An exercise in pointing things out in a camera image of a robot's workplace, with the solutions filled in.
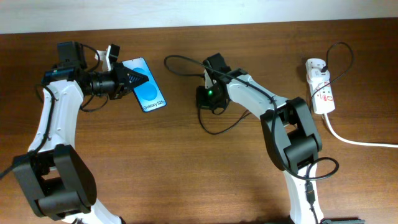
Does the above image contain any blue Galaxy smartphone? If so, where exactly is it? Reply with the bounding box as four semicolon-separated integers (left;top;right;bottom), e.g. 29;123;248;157
123;58;167;113

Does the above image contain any black USB charging cable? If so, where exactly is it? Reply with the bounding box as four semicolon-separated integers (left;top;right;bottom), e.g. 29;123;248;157
197;42;355;136

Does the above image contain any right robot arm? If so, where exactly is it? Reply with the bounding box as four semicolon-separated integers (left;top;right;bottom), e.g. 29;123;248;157
197;54;323;223

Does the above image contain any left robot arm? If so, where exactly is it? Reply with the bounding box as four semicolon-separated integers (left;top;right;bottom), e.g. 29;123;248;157
9;42;149;223

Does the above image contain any white USB charger adapter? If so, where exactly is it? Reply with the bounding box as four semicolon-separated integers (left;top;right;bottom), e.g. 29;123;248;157
307;68;330;83

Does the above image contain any white power strip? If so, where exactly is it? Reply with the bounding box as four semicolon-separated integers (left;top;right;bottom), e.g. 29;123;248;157
305;58;335;114

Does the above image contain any white power strip cord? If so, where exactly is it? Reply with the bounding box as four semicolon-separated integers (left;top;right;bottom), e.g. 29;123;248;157
322;113;398;149

